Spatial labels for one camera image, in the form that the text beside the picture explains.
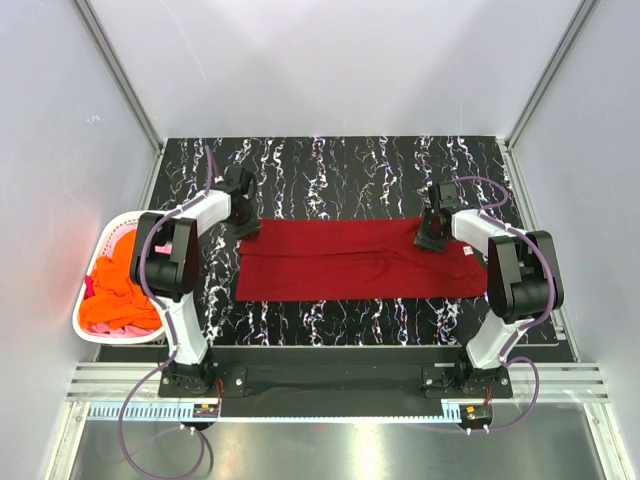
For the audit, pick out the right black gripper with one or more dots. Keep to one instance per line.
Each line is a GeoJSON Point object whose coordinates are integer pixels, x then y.
{"type": "Point", "coordinates": [423, 240]}

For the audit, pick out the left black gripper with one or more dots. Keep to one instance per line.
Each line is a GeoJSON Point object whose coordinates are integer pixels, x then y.
{"type": "Point", "coordinates": [251, 227]}

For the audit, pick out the red t-shirt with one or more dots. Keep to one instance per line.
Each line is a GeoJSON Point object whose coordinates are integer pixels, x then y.
{"type": "Point", "coordinates": [314, 260]}

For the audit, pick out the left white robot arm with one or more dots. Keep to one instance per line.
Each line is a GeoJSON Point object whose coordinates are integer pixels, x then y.
{"type": "Point", "coordinates": [165, 259]}

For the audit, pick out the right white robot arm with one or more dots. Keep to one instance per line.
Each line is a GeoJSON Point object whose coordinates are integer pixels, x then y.
{"type": "Point", "coordinates": [524, 283]}

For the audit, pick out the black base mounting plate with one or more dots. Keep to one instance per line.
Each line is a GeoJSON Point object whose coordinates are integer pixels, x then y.
{"type": "Point", "coordinates": [432, 371]}

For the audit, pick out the pink t-shirt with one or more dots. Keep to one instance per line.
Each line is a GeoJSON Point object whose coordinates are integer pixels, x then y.
{"type": "Point", "coordinates": [120, 237]}

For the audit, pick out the white plastic laundry basket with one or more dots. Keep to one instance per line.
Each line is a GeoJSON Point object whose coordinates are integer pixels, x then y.
{"type": "Point", "coordinates": [119, 313]}

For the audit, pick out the magenta garment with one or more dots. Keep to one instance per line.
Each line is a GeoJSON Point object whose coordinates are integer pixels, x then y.
{"type": "Point", "coordinates": [89, 291]}

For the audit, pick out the slotted cable duct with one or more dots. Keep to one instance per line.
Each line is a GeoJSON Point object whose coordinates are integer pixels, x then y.
{"type": "Point", "coordinates": [232, 411]}

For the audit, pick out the left aluminium frame post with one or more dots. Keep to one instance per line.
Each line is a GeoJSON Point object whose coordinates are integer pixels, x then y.
{"type": "Point", "coordinates": [109, 56]}

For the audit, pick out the aluminium frame post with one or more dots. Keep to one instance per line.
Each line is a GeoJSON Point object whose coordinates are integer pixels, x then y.
{"type": "Point", "coordinates": [577, 23]}
{"type": "Point", "coordinates": [109, 56]}

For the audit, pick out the right aluminium frame post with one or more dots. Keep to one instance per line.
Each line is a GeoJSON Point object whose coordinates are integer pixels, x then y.
{"type": "Point", "coordinates": [577, 23]}

